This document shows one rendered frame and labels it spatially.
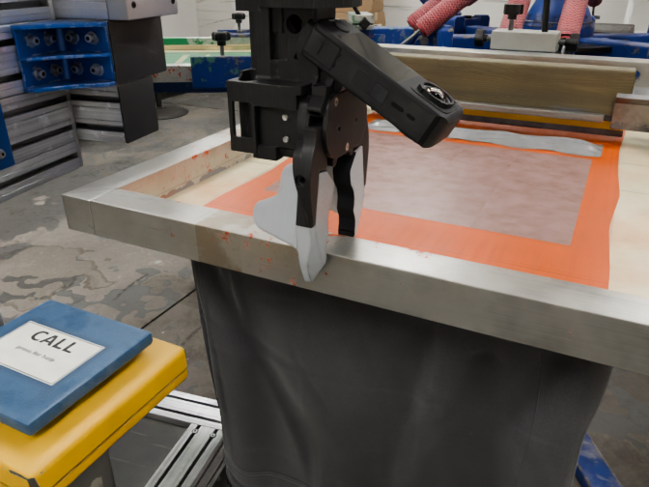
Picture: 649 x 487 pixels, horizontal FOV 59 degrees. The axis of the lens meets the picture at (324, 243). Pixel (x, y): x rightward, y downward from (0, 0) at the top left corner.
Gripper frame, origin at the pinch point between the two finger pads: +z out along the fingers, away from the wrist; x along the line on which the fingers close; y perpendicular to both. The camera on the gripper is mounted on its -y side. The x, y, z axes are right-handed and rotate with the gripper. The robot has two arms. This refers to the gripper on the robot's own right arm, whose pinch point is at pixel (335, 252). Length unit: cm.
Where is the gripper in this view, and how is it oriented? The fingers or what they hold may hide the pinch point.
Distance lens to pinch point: 47.4
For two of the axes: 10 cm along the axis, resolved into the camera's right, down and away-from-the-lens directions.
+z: 0.0, 9.0, 4.3
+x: -4.4, 3.9, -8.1
